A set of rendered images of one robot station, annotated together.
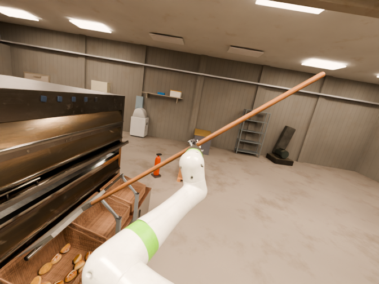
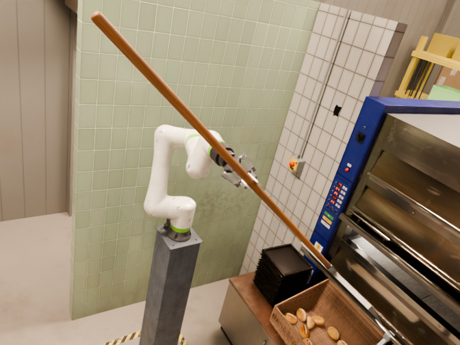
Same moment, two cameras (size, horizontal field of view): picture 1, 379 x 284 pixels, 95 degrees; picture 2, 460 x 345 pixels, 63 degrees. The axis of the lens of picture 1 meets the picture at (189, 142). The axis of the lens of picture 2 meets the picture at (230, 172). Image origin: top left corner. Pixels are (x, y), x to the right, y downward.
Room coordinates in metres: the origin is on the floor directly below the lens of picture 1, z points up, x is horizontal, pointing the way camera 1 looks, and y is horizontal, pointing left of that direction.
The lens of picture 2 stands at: (1.97, -0.94, 2.61)
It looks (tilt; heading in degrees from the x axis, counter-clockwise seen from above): 27 degrees down; 139
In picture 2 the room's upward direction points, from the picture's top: 14 degrees clockwise
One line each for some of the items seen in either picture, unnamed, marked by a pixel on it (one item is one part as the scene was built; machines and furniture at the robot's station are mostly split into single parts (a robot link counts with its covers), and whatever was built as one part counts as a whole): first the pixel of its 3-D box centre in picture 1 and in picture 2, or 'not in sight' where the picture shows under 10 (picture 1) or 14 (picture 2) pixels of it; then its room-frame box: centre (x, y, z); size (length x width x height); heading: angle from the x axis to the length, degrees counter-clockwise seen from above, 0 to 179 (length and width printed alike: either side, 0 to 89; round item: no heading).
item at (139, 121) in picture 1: (140, 122); not in sight; (8.41, 2.55, 0.69); 0.73 x 0.59 x 1.38; 89
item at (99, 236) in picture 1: (100, 217); not in sight; (1.72, 0.88, 0.72); 0.56 x 0.49 x 0.28; 177
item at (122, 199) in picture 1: (124, 191); not in sight; (2.34, 0.84, 0.72); 0.56 x 0.49 x 0.28; 177
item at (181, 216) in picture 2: not in sight; (181, 213); (0.43, 0.08, 1.36); 0.16 x 0.13 x 0.19; 61
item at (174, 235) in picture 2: not in sight; (175, 224); (0.38, 0.09, 1.23); 0.26 x 0.15 x 0.06; 179
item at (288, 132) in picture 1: (283, 144); not in sight; (8.10, -4.41, 0.86); 1.03 x 1.02 x 1.72; 179
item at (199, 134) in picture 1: (201, 141); not in sight; (7.90, -0.55, 0.41); 1.52 x 0.78 x 0.81; 179
